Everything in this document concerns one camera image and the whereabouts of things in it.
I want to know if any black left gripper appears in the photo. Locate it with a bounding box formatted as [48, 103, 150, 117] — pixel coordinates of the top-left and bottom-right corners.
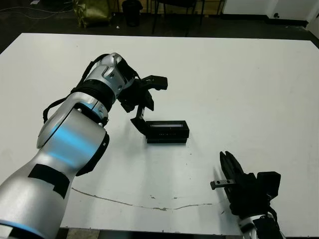
[117, 79, 156, 135]

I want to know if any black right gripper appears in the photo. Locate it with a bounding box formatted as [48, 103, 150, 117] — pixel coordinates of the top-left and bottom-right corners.
[210, 150, 272, 216]

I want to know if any black box lid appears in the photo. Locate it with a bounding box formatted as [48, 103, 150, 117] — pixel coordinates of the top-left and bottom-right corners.
[145, 120, 189, 139]

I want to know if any black box base white insert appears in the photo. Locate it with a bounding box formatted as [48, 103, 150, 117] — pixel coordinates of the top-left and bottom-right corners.
[146, 136, 188, 144]

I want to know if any black waste bin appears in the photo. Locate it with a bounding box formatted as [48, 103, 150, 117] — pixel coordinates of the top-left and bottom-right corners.
[122, 0, 143, 27]

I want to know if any crumpled shiny plastic bag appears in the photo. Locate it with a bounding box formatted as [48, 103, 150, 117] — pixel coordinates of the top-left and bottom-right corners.
[72, 0, 112, 28]

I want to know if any black office chair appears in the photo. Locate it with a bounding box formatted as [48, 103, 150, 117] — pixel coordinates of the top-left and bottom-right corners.
[152, 0, 204, 37]

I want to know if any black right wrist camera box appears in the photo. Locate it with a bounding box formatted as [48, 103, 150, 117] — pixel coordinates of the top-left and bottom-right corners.
[256, 171, 282, 200]

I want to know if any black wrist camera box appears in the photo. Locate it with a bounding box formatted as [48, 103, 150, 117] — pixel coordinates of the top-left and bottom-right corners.
[256, 171, 282, 200]
[142, 74, 168, 91]

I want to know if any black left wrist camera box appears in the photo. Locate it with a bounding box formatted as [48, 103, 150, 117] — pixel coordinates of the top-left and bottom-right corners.
[142, 74, 168, 91]

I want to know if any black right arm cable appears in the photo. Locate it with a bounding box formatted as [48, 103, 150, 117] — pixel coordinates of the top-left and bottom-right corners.
[266, 210, 281, 225]

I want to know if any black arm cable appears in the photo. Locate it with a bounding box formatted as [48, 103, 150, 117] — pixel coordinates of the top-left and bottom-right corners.
[42, 55, 105, 125]
[266, 210, 281, 225]

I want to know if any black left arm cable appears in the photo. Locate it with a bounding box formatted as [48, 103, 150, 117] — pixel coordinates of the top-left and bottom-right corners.
[42, 55, 105, 125]

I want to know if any thin pale floor cable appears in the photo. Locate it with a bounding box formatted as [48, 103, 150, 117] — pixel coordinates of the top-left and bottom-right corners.
[0, 6, 75, 19]

